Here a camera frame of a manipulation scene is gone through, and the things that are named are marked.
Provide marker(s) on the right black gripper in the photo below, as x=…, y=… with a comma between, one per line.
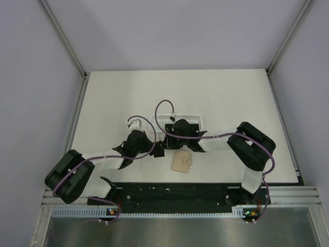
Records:
x=176, y=146

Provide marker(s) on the beige card holder wallet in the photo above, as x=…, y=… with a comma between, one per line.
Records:
x=182, y=161

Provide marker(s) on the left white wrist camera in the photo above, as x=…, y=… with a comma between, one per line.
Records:
x=135, y=125

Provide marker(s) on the aluminium frame post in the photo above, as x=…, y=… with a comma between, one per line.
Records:
x=62, y=37
x=298, y=21

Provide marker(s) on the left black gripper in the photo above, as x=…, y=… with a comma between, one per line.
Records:
x=148, y=144

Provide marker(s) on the white slotted cable duct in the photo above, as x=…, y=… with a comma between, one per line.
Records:
x=106, y=212

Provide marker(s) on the black card in basket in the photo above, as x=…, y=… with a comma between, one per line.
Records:
x=194, y=127
x=169, y=128

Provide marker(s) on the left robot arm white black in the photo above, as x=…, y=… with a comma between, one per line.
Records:
x=69, y=178

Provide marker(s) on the white plastic basket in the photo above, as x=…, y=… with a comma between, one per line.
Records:
x=181, y=125

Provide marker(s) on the black card in basket left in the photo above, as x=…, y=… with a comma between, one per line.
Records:
x=169, y=128

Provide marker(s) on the right aluminium frame post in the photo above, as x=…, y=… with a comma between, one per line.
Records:
x=298, y=21

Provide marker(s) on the black card in basket right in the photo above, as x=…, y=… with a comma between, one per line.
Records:
x=194, y=127

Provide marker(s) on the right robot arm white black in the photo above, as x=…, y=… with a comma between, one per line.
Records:
x=252, y=146

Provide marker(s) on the left aluminium frame post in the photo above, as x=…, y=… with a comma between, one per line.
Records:
x=62, y=37

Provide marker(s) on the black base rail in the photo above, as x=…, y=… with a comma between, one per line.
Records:
x=171, y=198

